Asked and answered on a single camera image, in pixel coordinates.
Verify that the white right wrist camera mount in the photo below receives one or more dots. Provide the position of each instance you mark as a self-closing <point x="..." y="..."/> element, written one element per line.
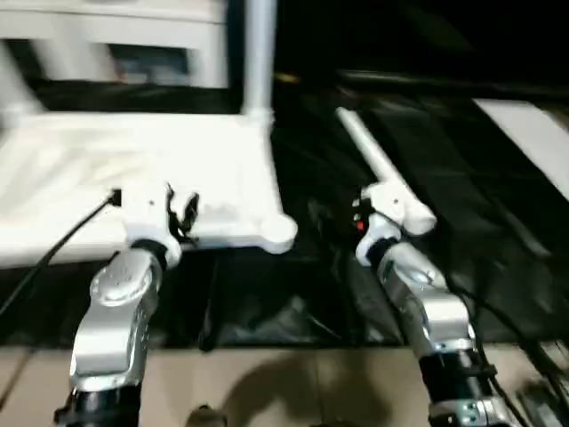
<point x="382" y="209"/>

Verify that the white glass-door cabinet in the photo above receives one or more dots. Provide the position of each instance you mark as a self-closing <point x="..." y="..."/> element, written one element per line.
<point x="111" y="26"/>

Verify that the white plastic table top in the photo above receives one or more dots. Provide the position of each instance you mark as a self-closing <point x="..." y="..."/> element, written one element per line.
<point x="133" y="155"/>

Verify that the white plastic table leg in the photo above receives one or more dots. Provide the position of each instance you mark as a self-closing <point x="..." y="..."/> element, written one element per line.
<point x="382" y="164"/>
<point x="15" y="89"/>
<point x="260" y="58"/>

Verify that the black mat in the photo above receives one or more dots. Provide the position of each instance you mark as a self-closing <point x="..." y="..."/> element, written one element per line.
<point x="311" y="289"/>

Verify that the white flat board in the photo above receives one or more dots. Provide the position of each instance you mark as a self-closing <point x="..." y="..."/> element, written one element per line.
<point x="529" y="133"/>

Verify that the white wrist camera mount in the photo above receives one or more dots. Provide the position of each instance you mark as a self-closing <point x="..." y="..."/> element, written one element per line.
<point x="149" y="218"/>
<point x="382" y="209"/>

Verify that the small yellow label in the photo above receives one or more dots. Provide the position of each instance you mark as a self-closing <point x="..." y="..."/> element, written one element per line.
<point x="286" y="78"/>

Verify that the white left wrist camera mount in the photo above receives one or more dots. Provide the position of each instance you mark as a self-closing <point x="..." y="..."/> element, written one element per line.
<point x="149" y="218"/>

